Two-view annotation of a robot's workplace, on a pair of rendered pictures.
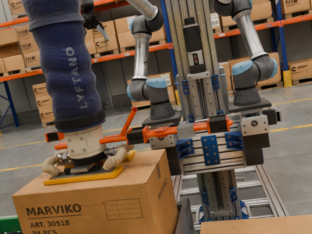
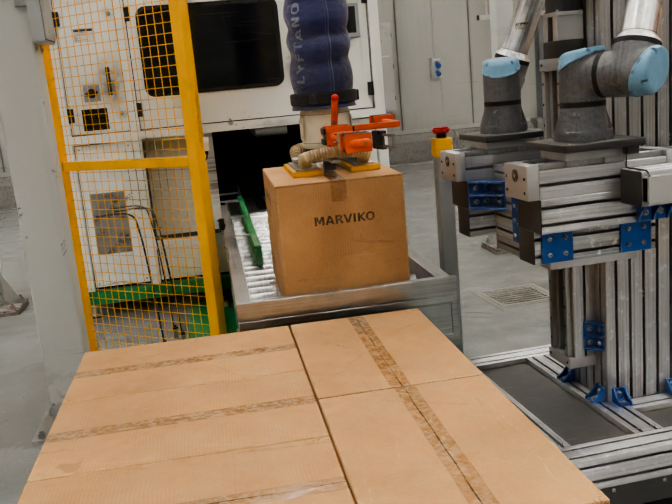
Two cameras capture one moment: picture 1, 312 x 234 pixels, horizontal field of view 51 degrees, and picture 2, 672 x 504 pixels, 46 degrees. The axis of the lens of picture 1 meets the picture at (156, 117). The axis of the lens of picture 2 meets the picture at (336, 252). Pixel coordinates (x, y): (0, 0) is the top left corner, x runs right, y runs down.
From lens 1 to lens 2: 2.26 m
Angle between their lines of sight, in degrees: 66
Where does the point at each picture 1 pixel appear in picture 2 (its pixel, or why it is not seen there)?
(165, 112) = (489, 122)
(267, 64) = (618, 61)
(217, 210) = (560, 348)
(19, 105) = not seen: outside the picture
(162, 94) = (491, 89)
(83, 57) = (309, 17)
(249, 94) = (562, 119)
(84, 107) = (300, 83)
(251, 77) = (572, 84)
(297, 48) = not seen: outside the picture
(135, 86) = not seen: hidden behind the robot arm
